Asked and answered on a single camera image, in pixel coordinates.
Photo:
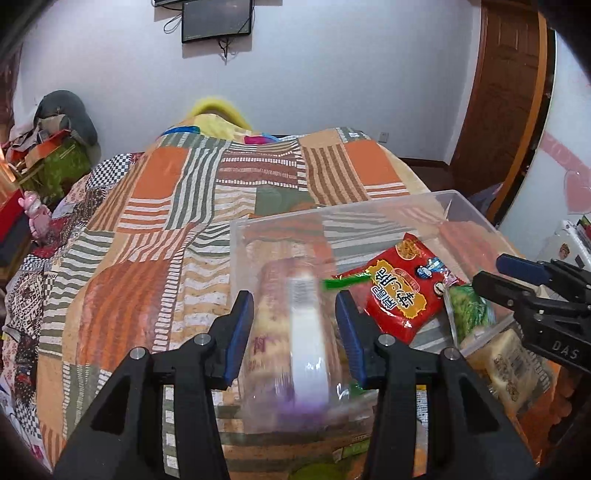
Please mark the patchwork striped blanket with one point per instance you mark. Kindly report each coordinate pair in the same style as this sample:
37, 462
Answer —
152, 258

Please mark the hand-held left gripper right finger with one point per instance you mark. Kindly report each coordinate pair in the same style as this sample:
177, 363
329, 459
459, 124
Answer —
349, 334

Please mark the red noodle packet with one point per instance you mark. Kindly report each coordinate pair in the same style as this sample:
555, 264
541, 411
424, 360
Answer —
397, 295

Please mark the green patterned bag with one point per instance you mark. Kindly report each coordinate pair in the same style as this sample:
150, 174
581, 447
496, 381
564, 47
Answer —
62, 168

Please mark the black wall monitor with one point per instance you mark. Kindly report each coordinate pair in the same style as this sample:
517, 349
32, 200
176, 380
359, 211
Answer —
168, 2
217, 18

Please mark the pink plush toy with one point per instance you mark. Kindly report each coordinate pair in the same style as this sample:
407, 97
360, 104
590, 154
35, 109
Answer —
36, 214

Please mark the clear plastic storage bin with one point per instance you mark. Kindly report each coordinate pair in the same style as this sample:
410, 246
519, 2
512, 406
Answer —
286, 230

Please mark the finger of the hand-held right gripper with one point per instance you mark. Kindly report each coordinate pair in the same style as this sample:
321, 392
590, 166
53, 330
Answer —
519, 266
501, 287

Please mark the pink heart wall decoration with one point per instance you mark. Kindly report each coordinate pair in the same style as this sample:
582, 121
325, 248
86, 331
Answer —
575, 184

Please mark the yellow pillow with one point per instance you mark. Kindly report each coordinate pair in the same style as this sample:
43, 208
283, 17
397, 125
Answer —
217, 108

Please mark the beige cracker packet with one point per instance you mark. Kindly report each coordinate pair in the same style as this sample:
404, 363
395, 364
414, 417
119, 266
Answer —
272, 304

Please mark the brown wooden door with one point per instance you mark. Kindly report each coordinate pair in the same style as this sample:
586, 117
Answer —
503, 106

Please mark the yellow green snack packet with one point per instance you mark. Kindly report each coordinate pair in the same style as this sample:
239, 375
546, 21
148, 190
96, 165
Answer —
328, 464

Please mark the pale bread packet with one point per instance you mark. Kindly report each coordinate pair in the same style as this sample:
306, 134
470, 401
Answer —
505, 369

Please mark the white case with stickers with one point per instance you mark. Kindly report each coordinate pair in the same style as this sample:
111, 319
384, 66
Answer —
565, 242

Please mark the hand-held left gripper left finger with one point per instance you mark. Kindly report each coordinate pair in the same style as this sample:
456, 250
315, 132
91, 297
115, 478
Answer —
240, 334

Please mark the white and purple snack packet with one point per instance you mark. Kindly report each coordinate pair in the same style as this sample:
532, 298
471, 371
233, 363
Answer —
308, 350

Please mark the red box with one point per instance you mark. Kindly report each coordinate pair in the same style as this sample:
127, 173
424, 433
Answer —
10, 212

